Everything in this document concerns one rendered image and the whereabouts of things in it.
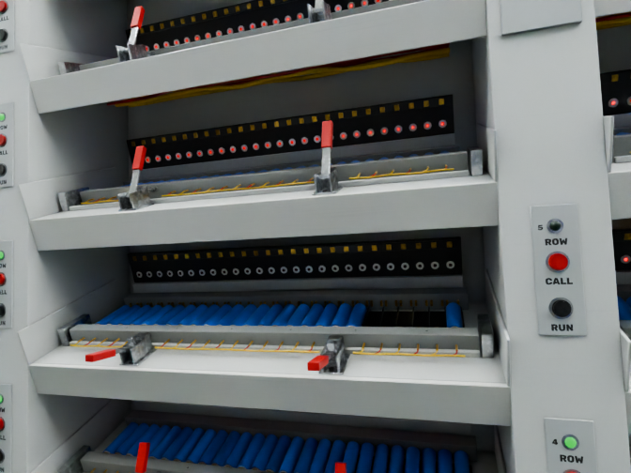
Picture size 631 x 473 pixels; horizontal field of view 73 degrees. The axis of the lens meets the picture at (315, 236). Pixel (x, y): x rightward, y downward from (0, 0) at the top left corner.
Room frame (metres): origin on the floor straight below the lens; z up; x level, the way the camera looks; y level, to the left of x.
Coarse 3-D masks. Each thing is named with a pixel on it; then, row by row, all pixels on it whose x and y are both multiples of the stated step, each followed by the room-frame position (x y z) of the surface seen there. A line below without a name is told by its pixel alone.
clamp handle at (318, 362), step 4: (328, 344) 0.48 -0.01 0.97; (332, 344) 0.48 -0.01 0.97; (328, 348) 0.48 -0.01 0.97; (332, 348) 0.48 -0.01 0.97; (328, 352) 0.47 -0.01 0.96; (332, 352) 0.47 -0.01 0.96; (316, 356) 0.44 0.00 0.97; (320, 356) 0.44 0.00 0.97; (324, 356) 0.44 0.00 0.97; (328, 356) 0.45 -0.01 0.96; (332, 356) 0.47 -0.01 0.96; (312, 360) 0.42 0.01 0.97; (316, 360) 0.42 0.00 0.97; (320, 360) 0.42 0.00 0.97; (324, 360) 0.43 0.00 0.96; (328, 360) 0.44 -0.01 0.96; (308, 364) 0.42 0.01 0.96; (312, 364) 0.42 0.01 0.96; (316, 364) 0.41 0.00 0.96; (320, 364) 0.42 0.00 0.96; (324, 364) 0.43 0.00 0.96; (308, 368) 0.42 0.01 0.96; (312, 368) 0.42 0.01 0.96; (316, 368) 0.41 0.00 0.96; (320, 368) 0.42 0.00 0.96
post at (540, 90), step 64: (512, 64) 0.41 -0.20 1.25; (576, 64) 0.40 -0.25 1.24; (512, 128) 0.41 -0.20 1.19; (576, 128) 0.40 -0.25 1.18; (512, 192) 0.41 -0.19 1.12; (576, 192) 0.40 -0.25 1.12; (512, 256) 0.41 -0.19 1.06; (512, 320) 0.42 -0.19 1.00; (512, 384) 0.42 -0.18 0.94; (576, 384) 0.40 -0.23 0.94; (512, 448) 0.43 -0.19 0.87
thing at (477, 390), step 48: (144, 288) 0.74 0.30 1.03; (192, 288) 0.71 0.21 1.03; (240, 288) 0.69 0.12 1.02; (288, 288) 0.66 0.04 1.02; (336, 288) 0.64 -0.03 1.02; (48, 336) 0.62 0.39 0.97; (480, 336) 0.48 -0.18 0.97; (48, 384) 0.59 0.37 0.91; (96, 384) 0.57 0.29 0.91; (144, 384) 0.54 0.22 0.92; (192, 384) 0.52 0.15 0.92; (240, 384) 0.50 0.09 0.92; (288, 384) 0.48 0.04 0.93; (336, 384) 0.47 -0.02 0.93; (384, 384) 0.45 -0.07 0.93; (432, 384) 0.44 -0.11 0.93; (480, 384) 0.43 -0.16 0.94
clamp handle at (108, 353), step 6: (132, 342) 0.55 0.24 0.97; (120, 348) 0.54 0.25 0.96; (126, 348) 0.54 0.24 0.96; (90, 354) 0.49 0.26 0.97; (96, 354) 0.49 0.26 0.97; (102, 354) 0.50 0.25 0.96; (108, 354) 0.51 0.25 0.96; (114, 354) 0.52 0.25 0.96; (90, 360) 0.49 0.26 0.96; (96, 360) 0.49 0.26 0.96
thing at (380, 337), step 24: (72, 336) 0.63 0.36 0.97; (96, 336) 0.62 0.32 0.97; (120, 336) 0.60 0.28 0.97; (168, 336) 0.58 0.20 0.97; (192, 336) 0.57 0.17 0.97; (216, 336) 0.56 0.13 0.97; (240, 336) 0.55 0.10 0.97; (264, 336) 0.54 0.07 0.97; (288, 336) 0.53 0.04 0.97; (312, 336) 0.52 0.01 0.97; (360, 336) 0.51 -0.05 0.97; (384, 336) 0.50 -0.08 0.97; (408, 336) 0.49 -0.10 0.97; (432, 336) 0.48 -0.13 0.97; (456, 336) 0.47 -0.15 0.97
